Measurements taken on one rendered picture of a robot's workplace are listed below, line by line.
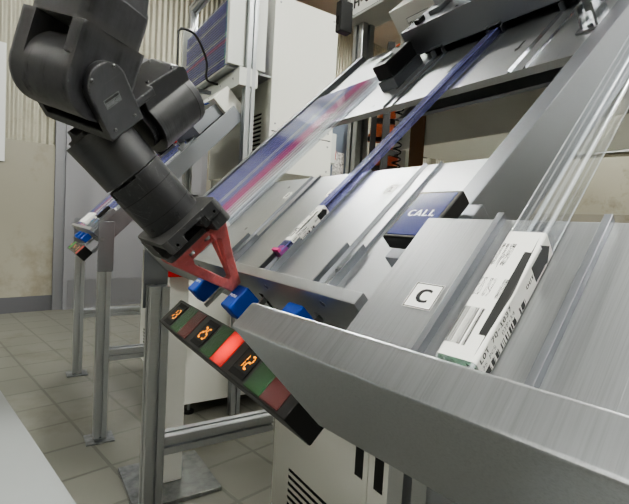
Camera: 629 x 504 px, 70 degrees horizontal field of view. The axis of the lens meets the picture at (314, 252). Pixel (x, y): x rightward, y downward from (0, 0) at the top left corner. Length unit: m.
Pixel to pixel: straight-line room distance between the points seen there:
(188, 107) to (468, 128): 0.77
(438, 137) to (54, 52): 0.93
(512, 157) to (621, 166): 9.33
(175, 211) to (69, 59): 0.15
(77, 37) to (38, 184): 3.71
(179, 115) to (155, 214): 0.10
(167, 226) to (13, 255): 3.63
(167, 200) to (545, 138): 0.34
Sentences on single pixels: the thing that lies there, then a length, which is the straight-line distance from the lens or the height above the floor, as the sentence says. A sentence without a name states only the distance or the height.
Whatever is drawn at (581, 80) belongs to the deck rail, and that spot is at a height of 0.93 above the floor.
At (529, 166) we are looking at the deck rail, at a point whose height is 0.84.
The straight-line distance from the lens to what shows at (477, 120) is 1.11.
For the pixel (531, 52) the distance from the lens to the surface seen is 0.65.
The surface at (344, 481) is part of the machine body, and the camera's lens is 0.95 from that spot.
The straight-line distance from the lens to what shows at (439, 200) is 0.32.
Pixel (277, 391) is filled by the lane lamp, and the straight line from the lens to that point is 0.36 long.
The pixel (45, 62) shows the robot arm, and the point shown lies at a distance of 0.39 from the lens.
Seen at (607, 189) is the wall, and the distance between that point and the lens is 9.73.
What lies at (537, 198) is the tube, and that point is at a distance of 0.20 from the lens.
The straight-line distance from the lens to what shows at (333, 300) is 0.34.
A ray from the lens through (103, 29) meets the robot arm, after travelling 0.39.
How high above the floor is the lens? 0.78
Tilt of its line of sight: 3 degrees down
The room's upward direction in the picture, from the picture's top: 3 degrees clockwise
